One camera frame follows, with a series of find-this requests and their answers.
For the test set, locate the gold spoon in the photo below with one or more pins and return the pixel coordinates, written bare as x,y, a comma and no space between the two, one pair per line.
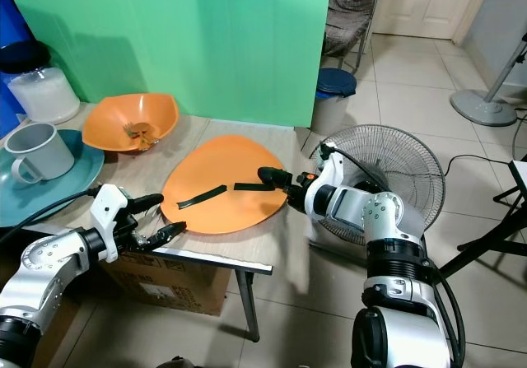
133,128

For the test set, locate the grey mug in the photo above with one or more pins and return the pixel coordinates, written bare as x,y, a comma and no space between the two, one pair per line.
49,156

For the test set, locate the teal plate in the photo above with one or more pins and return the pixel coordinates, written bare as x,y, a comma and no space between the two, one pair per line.
78,183

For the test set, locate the gold fork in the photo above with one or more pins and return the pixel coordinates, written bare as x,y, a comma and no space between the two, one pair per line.
146,142

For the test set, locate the black flat stick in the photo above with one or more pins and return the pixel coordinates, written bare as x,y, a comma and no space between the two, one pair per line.
201,197

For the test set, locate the grey woven chair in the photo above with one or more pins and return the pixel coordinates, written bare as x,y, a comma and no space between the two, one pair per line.
350,6

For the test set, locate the metal table leg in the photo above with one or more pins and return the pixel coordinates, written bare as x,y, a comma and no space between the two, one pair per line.
244,302

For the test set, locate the clear jar with black lid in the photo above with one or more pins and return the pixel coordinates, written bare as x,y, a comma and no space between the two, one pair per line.
45,96

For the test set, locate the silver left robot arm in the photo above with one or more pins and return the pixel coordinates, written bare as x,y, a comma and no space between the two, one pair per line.
49,265

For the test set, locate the black tripod stand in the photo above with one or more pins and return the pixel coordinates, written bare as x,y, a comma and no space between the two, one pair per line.
490,236

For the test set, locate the blue panel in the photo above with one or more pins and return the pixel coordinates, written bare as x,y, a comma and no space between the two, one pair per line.
12,22

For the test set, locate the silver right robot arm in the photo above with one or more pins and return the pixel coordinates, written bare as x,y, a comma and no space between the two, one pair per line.
387,220

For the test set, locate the brown cardboard box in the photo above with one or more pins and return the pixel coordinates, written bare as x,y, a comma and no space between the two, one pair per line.
173,284

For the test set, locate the orange plate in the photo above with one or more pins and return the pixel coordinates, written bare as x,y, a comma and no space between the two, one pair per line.
218,166

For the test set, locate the grey standing fan base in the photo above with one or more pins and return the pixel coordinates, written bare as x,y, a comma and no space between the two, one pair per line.
482,109

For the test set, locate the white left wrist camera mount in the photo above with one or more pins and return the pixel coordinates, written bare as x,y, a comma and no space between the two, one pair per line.
109,209

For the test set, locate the white panel door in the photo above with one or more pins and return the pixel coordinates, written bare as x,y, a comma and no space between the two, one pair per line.
424,2

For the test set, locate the orange bowl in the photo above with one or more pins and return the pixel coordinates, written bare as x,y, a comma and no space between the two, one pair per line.
111,119

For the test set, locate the white bin with blue lid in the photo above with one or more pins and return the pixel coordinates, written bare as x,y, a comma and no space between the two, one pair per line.
333,96

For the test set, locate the green backdrop board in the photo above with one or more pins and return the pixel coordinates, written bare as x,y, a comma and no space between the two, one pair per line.
173,39

